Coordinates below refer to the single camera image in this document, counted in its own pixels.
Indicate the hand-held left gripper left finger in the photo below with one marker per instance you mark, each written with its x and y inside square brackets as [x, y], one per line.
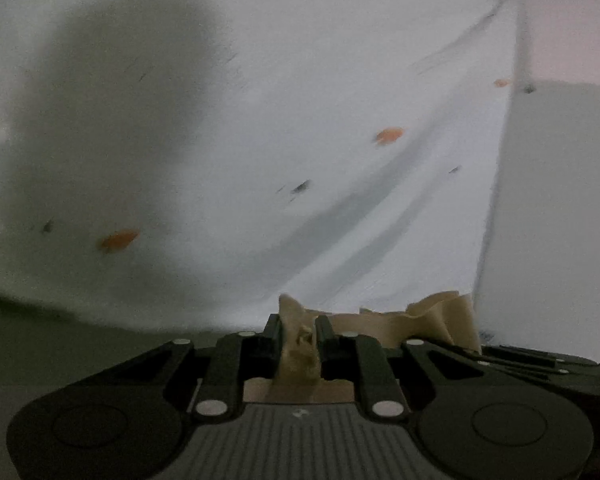
[272, 340]

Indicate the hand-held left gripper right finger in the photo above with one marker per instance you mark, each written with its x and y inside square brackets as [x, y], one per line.
[326, 340]

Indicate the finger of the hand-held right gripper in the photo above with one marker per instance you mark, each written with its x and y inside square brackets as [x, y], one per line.
[525, 367]
[520, 354]

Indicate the cream garment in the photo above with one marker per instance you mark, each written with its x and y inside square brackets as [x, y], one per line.
[300, 365]

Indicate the carrot printed sheet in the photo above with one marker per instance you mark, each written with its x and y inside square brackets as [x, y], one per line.
[280, 110]

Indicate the white board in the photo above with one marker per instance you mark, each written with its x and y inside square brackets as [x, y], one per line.
[555, 210]

